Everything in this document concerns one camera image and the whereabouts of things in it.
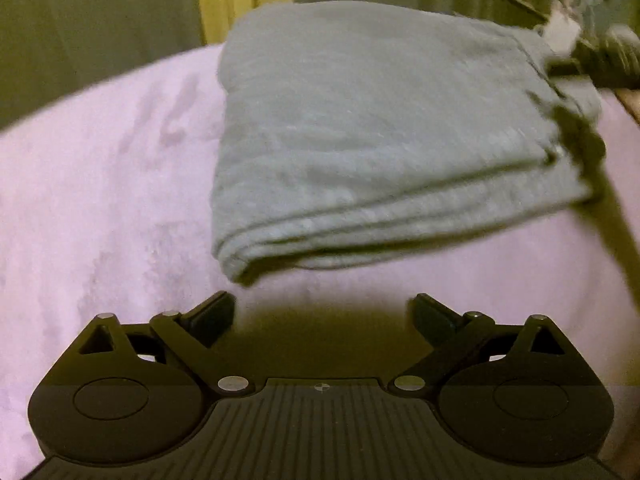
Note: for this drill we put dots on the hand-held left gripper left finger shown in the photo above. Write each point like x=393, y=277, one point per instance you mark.
x=215, y=318

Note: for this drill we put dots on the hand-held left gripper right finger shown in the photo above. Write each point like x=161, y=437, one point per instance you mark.
x=434, y=321

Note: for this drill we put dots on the grey-green towel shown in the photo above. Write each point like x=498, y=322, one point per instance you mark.
x=380, y=140

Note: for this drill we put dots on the pink fleece blanket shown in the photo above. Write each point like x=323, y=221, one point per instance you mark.
x=100, y=210

